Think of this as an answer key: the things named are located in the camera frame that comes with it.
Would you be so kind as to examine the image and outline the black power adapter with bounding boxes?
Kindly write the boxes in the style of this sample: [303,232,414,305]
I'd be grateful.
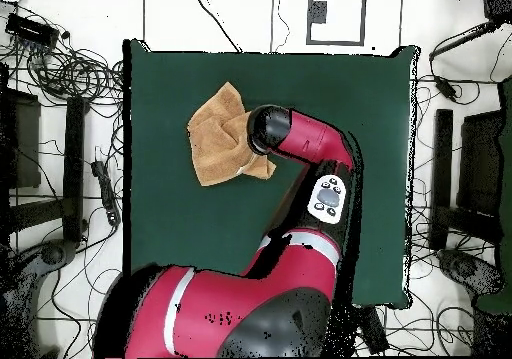
[434,75,460,101]

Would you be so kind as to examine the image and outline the black power brick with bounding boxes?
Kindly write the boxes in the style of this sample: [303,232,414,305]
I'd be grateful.
[354,305,390,355]

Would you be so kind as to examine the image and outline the dark green table cloth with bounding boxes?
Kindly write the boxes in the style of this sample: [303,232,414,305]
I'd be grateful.
[122,38,420,311]

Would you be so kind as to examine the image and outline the black metal stand frame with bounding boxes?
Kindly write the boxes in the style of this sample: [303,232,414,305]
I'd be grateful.
[428,108,506,252]
[0,62,88,244]

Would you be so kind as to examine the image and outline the orange terry towel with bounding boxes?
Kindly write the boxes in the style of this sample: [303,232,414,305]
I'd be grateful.
[186,81,277,187]

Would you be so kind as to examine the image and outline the black box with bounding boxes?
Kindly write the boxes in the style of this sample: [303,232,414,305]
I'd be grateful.
[482,0,512,23]

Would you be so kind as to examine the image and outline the black power strip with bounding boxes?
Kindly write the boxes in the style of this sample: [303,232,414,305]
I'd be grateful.
[90,159,122,227]

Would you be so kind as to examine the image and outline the tangled black cables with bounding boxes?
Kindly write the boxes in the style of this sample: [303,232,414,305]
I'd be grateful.
[0,0,125,110]

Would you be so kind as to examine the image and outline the black multi-port hub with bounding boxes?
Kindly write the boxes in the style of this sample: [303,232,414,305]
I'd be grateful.
[5,12,60,49]

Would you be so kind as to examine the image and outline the grey tripod base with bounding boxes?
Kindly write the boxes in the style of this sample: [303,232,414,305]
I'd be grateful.
[0,238,78,358]
[436,248,504,296]

